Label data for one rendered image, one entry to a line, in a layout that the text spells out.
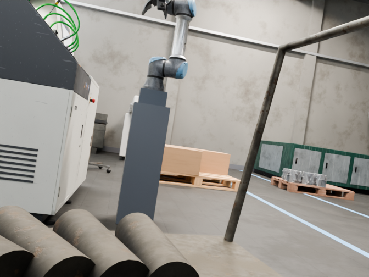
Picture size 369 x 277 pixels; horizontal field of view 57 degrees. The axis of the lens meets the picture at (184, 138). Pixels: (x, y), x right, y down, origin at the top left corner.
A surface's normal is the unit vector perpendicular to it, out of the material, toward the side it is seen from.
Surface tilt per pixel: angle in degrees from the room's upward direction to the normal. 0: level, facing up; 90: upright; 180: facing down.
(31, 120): 90
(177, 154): 90
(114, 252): 9
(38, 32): 90
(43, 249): 27
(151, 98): 90
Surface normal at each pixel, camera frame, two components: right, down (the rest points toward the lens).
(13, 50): 0.16, 0.03
